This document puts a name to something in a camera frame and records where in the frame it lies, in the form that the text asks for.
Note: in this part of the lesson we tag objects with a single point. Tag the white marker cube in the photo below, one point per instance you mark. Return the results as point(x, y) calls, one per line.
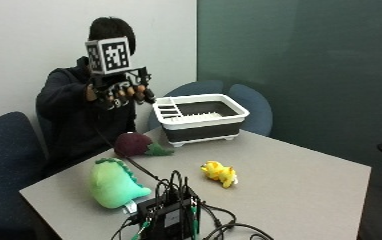
point(114, 56)

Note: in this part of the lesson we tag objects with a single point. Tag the the person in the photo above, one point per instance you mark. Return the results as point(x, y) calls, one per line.
point(74, 126)

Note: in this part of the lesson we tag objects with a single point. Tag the maroon vegetable plush toy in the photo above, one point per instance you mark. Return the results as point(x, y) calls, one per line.
point(131, 144)

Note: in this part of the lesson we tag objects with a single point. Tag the blue round-backed chair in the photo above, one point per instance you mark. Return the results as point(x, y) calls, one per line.
point(256, 110)
point(194, 88)

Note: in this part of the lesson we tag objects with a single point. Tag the white and grey dish rack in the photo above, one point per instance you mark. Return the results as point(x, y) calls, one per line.
point(198, 131)

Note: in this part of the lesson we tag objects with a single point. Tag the green dinosaur plush toy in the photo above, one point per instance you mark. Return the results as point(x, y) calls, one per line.
point(111, 185)

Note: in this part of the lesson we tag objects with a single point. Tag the yellow plush toy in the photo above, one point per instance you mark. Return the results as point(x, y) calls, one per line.
point(219, 173)

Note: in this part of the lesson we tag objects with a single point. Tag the large blue office chair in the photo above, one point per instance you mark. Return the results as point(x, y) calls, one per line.
point(4, 166)

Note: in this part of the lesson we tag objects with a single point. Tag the black electronics box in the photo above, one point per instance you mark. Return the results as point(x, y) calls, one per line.
point(167, 216)

